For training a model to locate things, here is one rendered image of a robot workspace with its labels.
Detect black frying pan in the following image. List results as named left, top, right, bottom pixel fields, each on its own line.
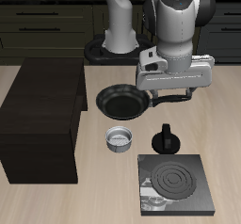
left=95, top=83, right=192, bottom=121

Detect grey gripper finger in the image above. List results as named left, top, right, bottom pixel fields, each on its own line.
left=149, top=88, right=159, bottom=100
left=186, top=87, right=198, bottom=100

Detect dark grey stove plate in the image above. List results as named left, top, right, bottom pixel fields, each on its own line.
left=137, top=153, right=217, bottom=216

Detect dark wooden cabinet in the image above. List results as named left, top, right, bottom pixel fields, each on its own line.
left=0, top=56, right=88, bottom=184

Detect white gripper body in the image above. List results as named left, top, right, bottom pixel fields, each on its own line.
left=135, top=55, right=216, bottom=91

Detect small grey fluted dish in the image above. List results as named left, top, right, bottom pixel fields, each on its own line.
left=104, top=125, right=134, bottom=154

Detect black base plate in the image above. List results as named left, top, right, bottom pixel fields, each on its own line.
left=83, top=33, right=155, bottom=62

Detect round black stove knob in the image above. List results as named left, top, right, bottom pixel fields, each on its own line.
left=151, top=123, right=182, bottom=155

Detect dark kitchen cupboards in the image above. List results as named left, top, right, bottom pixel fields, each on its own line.
left=0, top=0, right=241, bottom=66

